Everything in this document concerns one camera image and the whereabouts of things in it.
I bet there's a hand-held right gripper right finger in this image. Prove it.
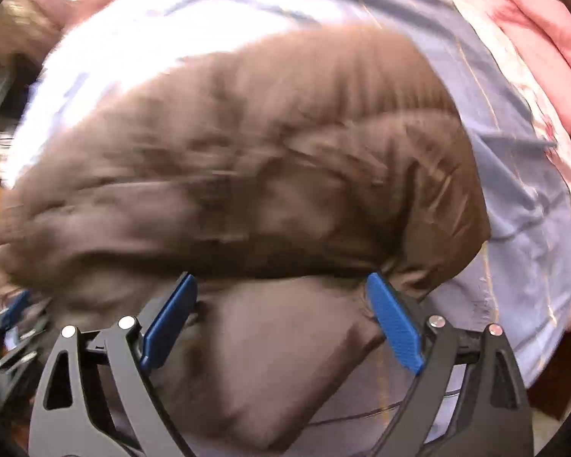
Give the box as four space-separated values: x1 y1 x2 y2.
365 271 536 457

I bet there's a dark brown hooded puffer jacket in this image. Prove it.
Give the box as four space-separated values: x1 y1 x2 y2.
0 24 494 457

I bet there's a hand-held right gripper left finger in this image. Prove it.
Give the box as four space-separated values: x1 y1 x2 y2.
29 271 201 457

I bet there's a folded pink blanket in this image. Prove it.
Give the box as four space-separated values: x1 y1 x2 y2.
492 0 571 154

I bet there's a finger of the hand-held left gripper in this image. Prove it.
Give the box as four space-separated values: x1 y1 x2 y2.
0 289 34 331

